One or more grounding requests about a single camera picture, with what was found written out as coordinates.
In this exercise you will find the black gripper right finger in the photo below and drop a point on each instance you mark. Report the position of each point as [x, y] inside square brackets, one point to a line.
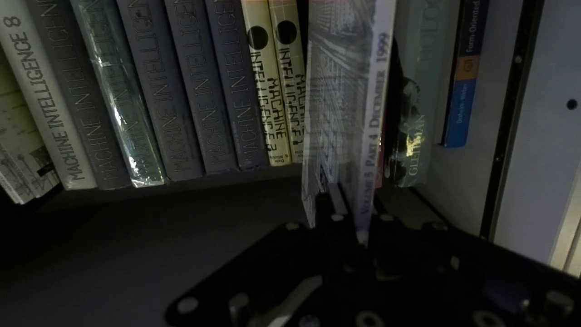
[381, 223]

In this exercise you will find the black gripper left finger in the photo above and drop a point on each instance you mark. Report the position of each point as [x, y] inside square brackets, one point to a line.
[332, 214]

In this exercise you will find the thin white book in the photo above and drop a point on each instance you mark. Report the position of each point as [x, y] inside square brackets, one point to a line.
[346, 76]

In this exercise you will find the pale blue Biology book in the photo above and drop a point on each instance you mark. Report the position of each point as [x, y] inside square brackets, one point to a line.
[425, 32]

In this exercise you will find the cream machine intelligence book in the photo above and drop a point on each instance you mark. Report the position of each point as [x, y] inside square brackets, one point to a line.
[257, 29]
[288, 52]

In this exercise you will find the dark blue orange-label book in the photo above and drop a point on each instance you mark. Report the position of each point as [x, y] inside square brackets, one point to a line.
[464, 69]

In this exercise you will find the plastic-wrapped green book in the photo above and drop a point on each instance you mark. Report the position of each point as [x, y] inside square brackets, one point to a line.
[114, 72]

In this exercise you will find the white Machine Intelligence 8 book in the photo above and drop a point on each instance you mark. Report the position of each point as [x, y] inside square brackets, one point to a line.
[40, 89]

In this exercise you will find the white bookshelf unit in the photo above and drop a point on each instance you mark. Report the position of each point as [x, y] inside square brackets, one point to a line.
[236, 250]

